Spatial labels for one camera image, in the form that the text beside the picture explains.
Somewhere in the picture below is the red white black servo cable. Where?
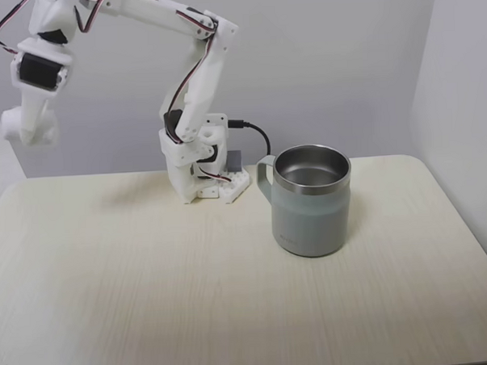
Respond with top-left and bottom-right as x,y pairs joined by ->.
193,161 -> 233,187
0,0 -> 37,57

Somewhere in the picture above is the green mug with steel interior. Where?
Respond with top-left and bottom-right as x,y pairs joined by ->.
254,142 -> 357,260

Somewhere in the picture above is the black usb cable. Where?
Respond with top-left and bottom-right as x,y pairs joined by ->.
227,116 -> 273,158

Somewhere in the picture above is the grey clamp block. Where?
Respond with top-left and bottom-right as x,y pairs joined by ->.
225,149 -> 245,173

